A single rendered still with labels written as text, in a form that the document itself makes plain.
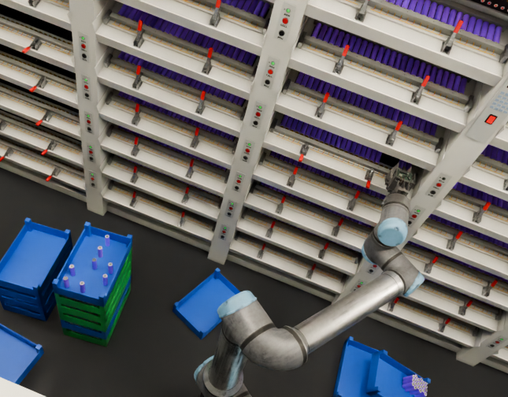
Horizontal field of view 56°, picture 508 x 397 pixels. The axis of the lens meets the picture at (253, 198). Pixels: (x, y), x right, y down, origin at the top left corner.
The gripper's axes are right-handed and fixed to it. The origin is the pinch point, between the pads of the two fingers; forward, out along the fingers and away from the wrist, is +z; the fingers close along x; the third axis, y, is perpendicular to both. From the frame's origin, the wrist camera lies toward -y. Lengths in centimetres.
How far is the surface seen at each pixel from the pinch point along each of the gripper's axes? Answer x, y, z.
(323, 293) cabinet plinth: -2, -95, 2
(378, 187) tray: 4.4, -7.8, -5.3
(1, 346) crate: 125, -103, -82
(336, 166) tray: 22.1, -6.5, -4.2
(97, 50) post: 122, 4, -5
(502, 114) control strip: -15.4, 39.6, -7.7
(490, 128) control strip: -15.1, 33.5, -7.5
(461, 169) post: -16.3, 14.4, -6.4
